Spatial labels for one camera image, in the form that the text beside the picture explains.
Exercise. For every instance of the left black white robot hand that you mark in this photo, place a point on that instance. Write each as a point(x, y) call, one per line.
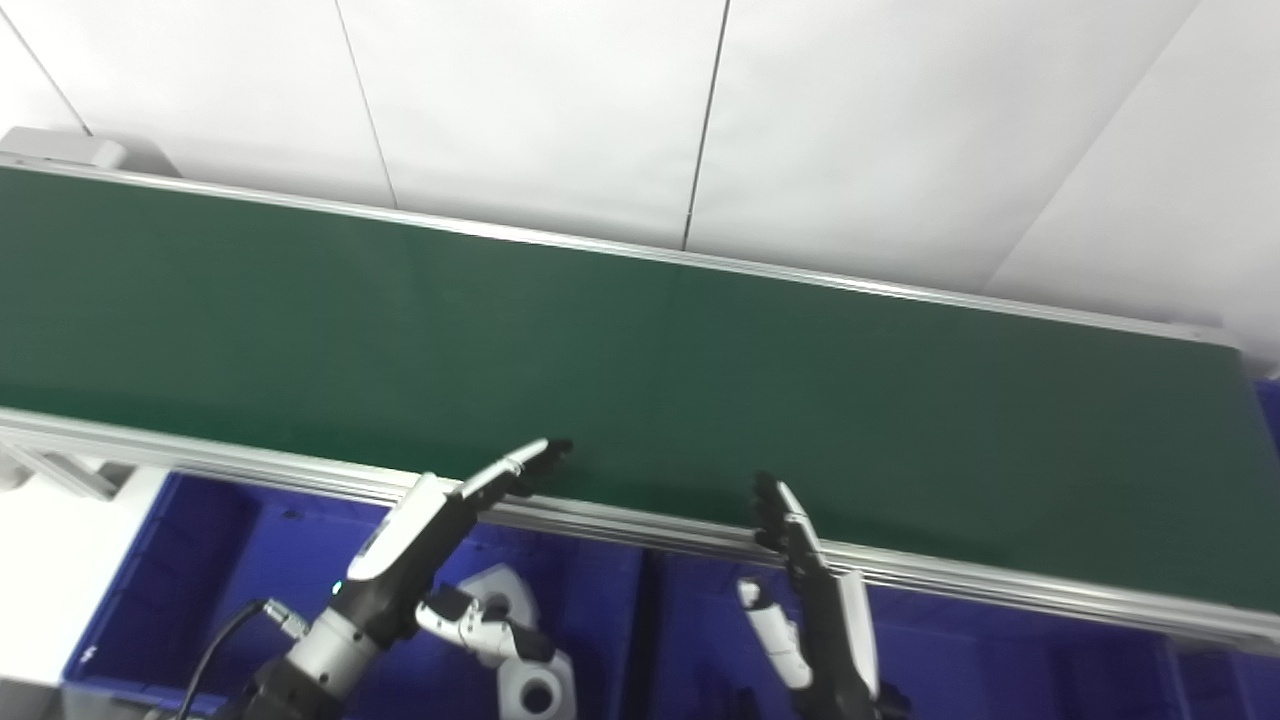
point(400, 540)

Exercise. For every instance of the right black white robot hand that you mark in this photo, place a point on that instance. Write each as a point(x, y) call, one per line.
point(830, 620)

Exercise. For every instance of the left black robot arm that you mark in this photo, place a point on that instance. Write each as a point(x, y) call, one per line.
point(310, 670)

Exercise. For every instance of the blue bin with white parts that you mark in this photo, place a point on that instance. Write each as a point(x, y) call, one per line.
point(230, 580)

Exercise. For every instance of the blue bin with black part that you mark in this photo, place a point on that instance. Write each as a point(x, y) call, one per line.
point(1000, 670)

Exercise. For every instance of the green conveyor belt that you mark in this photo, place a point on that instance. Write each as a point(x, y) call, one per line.
point(620, 525)
point(640, 390)

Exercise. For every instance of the aluminium conveyor leg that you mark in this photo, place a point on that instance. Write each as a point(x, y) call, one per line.
point(60, 470)

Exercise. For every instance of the empty blue plastic bin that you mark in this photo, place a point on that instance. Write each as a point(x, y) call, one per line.
point(1270, 410)

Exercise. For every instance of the grey conveyor end housing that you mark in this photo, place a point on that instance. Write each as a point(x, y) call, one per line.
point(70, 150)

